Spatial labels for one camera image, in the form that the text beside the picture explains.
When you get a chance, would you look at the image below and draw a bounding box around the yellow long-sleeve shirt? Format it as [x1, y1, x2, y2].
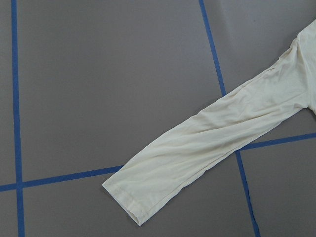
[103, 22, 316, 225]

